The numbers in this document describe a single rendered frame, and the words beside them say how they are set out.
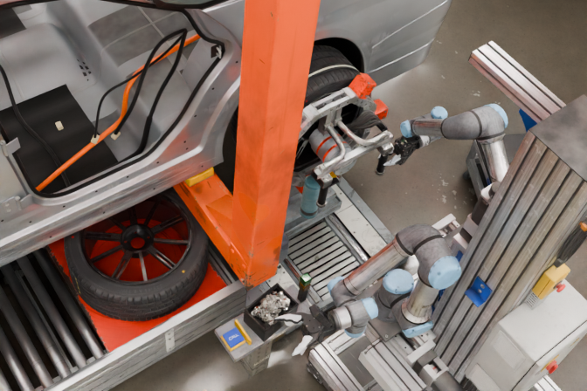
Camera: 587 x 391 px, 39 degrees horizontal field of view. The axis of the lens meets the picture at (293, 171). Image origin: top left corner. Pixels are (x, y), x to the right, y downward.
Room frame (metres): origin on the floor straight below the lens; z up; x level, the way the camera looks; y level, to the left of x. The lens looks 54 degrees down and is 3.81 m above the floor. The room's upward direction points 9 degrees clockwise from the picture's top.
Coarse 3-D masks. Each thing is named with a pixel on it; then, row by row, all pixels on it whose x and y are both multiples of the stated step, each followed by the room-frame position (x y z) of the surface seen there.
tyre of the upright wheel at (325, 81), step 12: (324, 48) 2.64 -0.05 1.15; (312, 60) 2.53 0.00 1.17; (324, 60) 2.55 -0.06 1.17; (336, 60) 2.58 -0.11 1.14; (348, 60) 2.68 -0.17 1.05; (312, 72) 2.45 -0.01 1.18; (324, 72) 2.47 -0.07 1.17; (336, 72) 2.49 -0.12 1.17; (348, 72) 2.52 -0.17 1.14; (312, 84) 2.39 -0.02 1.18; (324, 84) 2.41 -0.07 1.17; (336, 84) 2.45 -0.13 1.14; (348, 84) 2.49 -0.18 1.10; (312, 96) 2.36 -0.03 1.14; (360, 108) 2.58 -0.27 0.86; (300, 168) 2.36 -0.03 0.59
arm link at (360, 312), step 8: (352, 304) 1.34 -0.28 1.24; (360, 304) 1.34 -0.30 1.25; (368, 304) 1.35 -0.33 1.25; (352, 312) 1.30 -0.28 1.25; (360, 312) 1.31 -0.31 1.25; (368, 312) 1.32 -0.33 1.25; (376, 312) 1.33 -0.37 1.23; (352, 320) 1.28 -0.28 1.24; (360, 320) 1.29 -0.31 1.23; (368, 320) 1.32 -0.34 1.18
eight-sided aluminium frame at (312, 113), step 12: (336, 96) 2.40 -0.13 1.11; (348, 96) 2.40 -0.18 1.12; (312, 108) 2.30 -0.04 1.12; (324, 108) 2.31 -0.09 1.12; (336, 108) 2.35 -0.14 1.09; (372, 108) 2.50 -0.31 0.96; (312, 120) 2.26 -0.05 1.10; (300, 132) 2.22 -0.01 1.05; (360, 132) 2.51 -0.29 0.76; (300, 180) 2.26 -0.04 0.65
